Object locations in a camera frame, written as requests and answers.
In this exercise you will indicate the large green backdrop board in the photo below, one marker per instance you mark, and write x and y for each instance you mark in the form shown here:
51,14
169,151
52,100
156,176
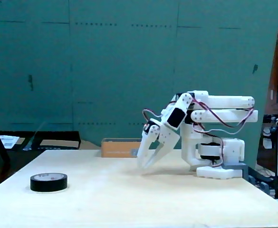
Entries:
22,59

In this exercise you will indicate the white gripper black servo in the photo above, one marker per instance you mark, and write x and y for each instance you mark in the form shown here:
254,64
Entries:
165,138

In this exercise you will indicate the black roll of tape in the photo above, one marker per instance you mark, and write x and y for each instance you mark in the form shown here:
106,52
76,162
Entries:
48,186

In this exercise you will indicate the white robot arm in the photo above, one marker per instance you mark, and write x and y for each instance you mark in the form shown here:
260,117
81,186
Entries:
224,102

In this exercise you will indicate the brown wooden shelf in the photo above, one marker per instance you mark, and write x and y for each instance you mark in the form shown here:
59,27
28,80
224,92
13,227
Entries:
274,78

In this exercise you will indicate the grey table clamp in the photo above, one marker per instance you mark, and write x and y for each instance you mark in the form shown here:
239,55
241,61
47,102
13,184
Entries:
244,169

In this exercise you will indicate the black rectangular frame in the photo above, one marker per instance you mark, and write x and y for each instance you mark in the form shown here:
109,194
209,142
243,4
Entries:
58,135

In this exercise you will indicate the white paper with code print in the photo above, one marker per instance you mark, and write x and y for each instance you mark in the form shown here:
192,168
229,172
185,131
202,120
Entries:
9,141

